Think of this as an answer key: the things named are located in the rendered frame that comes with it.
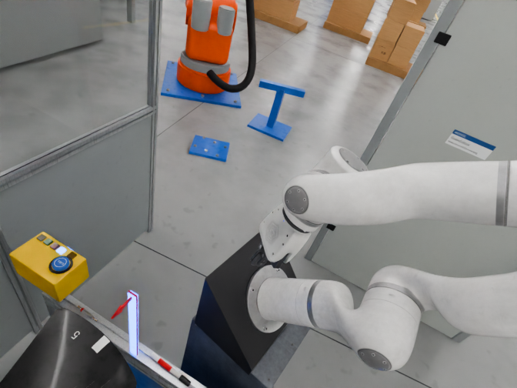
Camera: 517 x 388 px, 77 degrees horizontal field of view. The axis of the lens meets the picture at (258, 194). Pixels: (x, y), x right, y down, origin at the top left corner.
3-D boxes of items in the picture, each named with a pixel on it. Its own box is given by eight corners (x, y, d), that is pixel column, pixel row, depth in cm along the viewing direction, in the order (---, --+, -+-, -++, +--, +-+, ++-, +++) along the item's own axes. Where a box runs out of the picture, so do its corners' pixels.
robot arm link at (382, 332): (338, 302, 89) (432, 312, 72) (311, 362, 77) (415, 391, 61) (321, 269, 85) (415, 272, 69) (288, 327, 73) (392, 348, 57)
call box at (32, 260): (17, 275, 91) (7, 253, 84) (49, 252, 98) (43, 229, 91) (60, 306, 88) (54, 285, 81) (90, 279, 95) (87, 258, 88)
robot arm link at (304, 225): (285, 185, 65) (276, 195, 66) (298, 220, 59) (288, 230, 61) (315, 194, 69) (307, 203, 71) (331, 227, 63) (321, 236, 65)
